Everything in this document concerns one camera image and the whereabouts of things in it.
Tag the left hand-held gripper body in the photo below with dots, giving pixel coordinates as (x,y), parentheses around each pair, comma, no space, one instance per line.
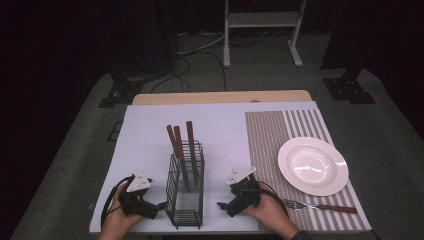
(136,200)

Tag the striped placemat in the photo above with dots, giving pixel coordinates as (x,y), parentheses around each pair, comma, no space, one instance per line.
(266,143)

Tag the black stand base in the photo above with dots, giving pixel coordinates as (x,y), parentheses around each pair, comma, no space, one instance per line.
(348,89)
(121,93)

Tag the white metal stand frame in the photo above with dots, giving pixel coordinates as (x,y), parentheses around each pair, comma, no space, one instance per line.
(260,19)

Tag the person's left hand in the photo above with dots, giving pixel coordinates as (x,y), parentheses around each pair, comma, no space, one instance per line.
(116,220)

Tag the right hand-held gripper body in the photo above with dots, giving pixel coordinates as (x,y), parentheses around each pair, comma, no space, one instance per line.
(245,195)

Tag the person's right hand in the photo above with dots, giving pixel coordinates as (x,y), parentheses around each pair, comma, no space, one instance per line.
(270,213)

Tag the white round plate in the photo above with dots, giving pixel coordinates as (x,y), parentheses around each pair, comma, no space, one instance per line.
(313,166)

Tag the white table sheet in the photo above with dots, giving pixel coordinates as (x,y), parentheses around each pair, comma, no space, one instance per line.
(146,133)

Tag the dark floor socket plate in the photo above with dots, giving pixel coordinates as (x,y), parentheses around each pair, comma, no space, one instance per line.
(115,131)

